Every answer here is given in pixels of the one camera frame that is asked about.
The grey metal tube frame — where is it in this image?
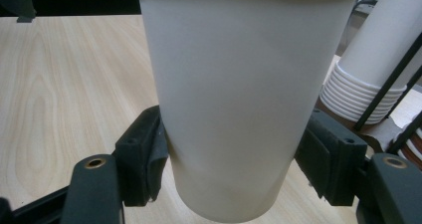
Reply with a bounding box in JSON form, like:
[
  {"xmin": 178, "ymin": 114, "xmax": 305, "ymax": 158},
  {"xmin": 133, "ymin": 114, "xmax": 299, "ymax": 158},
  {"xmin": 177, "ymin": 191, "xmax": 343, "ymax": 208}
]
[{"xmin": 341, "ymin": 0, "xmax": 380, "ymax": 54}]

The single white paper cup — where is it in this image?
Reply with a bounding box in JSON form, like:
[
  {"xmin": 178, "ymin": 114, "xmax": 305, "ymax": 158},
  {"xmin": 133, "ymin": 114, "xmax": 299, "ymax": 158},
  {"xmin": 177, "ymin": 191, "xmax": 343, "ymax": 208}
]
[{"xmin": 133, "ymin": 0, "xmax": 374, "ymax": 224}]

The stack of white paper cups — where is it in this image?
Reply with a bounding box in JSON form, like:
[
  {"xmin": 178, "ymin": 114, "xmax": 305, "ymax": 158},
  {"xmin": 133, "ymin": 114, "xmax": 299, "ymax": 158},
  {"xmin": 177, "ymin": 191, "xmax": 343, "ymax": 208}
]
[{"xmin": 318, "ymin": 0, "xmax": 422, "ymax": 125}]

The dark wooden cup holder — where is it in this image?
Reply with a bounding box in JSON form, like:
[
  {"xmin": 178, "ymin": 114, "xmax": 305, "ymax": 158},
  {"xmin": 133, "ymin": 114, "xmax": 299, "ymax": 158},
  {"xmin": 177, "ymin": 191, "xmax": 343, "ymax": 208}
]
[{"xmin": 315, "ymin": 33, "xmax": 422, "ymax": 157}]

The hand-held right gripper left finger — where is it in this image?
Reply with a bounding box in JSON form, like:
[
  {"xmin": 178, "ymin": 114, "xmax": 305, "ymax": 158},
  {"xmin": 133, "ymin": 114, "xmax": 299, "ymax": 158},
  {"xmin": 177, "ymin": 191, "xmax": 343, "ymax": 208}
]
[{"xmin": 113, "ymin": 105, "xmax": 169, "ymax": 208}]

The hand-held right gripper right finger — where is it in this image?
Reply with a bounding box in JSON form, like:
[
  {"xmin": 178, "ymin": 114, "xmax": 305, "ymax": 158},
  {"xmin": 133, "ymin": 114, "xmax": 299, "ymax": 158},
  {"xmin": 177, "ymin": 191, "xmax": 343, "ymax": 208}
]
[{"xmin": 294, "ymin": 108, "xmax": 368, "ymax": 207}]

